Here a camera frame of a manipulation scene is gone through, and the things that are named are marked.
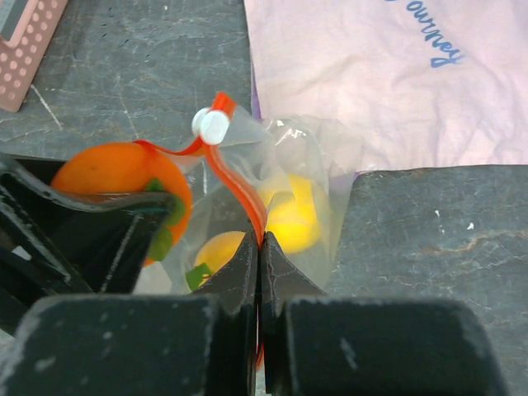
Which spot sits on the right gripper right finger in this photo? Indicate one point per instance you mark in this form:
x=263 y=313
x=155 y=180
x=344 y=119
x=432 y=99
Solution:
x=315 y=344

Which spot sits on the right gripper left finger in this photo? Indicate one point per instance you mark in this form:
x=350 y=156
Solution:
x=204 y=343

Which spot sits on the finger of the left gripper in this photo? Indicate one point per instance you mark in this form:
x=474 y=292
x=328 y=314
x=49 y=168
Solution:
x=59 y=243

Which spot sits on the orange persimmon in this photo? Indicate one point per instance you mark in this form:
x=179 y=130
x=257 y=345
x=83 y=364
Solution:
x=138 y=166

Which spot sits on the yellow peach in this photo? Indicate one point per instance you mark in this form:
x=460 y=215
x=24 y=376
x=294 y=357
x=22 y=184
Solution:
x=212 y=257

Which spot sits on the yellow orange fruit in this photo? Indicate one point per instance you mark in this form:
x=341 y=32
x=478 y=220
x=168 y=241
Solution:
x=293 y=205

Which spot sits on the clear zip top bag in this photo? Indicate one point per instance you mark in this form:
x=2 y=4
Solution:
x=230 y=155

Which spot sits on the purple cloth underneath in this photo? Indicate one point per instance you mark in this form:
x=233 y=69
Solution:
x=255 y=103

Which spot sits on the pink plastic basket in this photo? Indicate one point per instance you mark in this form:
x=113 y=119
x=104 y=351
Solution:
x=27 y=27

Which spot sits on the pink cloth with lettering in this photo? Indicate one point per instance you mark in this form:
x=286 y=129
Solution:
x=426 y=83

